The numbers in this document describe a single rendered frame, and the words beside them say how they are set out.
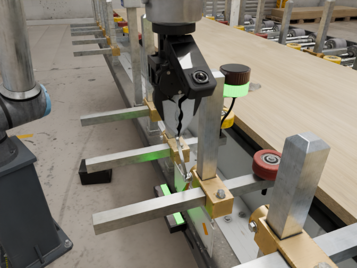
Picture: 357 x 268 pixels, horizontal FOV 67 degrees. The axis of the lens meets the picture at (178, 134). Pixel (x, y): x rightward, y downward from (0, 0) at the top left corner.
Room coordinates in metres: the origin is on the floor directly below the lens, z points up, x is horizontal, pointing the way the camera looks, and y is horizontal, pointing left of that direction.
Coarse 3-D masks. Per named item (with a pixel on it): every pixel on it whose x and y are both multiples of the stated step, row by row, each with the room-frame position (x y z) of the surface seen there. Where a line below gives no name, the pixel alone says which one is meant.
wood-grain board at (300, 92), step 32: (224, 32) 1.98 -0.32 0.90; (256, 64) 1.25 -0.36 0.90; (288, 64) 1.25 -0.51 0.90; (320, 64) 1.25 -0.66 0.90; (256, 96) 0.88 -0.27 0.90; (288, 96) 0.88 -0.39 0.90; (320, 96) 0.88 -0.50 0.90; (352, 96) 0.88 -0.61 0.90; (256, 128) 0.66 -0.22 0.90; (288, 128) 0.66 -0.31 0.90; (320, 128) 0.66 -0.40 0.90; (352, 128) 0.66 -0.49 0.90; (352, 160) 0.51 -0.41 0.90; (320, 192) 0.41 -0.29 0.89; (352, 192) 0.40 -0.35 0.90
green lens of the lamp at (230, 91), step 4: (224, 84) 0.49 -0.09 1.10; (248, 84) 0.50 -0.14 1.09; (224, 88) 0.49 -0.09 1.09; (228, 88) 0.49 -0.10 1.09; (232, 88) 0.49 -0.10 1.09; (236, 88) 0.48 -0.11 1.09; (240, 88) 0.49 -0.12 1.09; (244, 88) 0.49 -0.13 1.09; (224, 92) 0.49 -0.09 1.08; (228, 92) 0.49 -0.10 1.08; (232, 92) 0.49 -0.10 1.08; (236, 92) 0.48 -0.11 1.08; (240, 92) 0.49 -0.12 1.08; (244, 92) 0.49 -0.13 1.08; (228, 96) 0.49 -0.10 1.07; (232, 96) 0.49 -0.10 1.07; (236, 96) 0.48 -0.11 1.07; (240, 96) 0.49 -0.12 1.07
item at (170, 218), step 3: (159, 186) 0.64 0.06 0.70; (156, 189) 0.63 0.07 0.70; (159, 189) 0.63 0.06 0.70; (159, 192) 0.61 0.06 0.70; (162, 192) 0.61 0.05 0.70; (159, 195) 0.60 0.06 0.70; (162, 195) 0.60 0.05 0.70; (168, 216) 0.52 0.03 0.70; (171, 216) 0.52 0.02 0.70; (168, 219) 0.51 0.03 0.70; (171, 219) 0.51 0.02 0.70; (174, 219) 0.51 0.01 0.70; (171, 222) 0.50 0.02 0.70; (174, 222) 0.50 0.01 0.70; (171, 225) 0.49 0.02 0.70
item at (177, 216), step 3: (162, 186) 0.64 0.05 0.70; (165, 186) 0.64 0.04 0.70; (165, 189) 0.63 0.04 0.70; (165, 192) 0.61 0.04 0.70; (168, 192) 0.61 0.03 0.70; (165, 195) 0.60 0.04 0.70; (177, 213) 0.53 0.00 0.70; (174, 216) 0.52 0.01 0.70; (177, 216) 0.52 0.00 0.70; (180, 216) 0.52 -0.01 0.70; (177, 219) 0.51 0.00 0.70; (180, 219) 0.51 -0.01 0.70; (177, 222) 0.50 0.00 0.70; (180, 222) 0.50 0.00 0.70
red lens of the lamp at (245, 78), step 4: (220, 68) 0.51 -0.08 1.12; (224, 72) 0.50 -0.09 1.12; (228, 72) 0.49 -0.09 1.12; (244, 72) 0.49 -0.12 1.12; (248, 72) 0.49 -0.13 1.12; (228, 76) 0.49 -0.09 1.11; (232, 76) 0.49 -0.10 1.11; (236, 76) 0.48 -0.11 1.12; (240, 76) 0.48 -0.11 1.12; (244, 76) 0.49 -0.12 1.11; (248, 76) 0.49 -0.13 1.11; (228, 80) 0.49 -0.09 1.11; (232, 80) 0.49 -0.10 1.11; (236, 80) 0.48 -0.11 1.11; (240, 80) 0.49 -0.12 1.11; (244, 80) 0.49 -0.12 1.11; (248, 80) 0.50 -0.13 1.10; (232, 84) 0.49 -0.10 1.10; (236, 84) 0.48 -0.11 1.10; (240, 84) 0.49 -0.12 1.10
